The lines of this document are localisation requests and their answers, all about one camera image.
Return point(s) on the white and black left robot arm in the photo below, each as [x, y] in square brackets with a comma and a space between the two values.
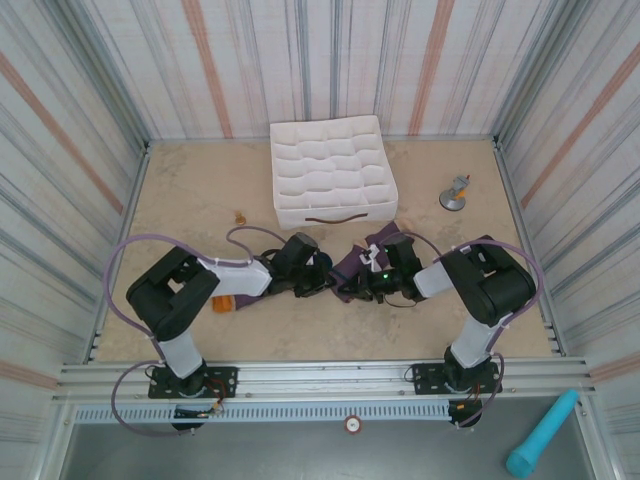
[180, 350]

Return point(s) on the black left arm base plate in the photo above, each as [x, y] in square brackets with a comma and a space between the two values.
[222, 380]

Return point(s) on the aluminium side rail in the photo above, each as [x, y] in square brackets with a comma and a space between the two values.
[530, 250]
[120, 250]

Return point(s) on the white fabric organizer box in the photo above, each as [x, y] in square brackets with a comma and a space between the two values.
[330, 165]

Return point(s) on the small brown wooden piece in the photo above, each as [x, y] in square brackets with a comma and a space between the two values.
[240, 218]

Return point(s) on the aluminium back rail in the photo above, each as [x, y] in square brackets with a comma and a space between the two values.
[440, 137]

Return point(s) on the red and white round button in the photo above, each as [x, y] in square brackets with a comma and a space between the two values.
[353, 425]

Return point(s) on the teal cylinder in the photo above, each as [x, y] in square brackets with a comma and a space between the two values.
[540, 435]

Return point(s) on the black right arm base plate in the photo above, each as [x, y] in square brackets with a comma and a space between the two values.
[425, 380]

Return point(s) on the grey metal stand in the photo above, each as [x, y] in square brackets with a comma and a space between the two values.
[452, 200]

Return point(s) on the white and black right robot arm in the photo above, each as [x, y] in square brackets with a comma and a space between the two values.
[472, 345]

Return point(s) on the aluminium mounting rail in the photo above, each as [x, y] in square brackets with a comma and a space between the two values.
[320, 380]

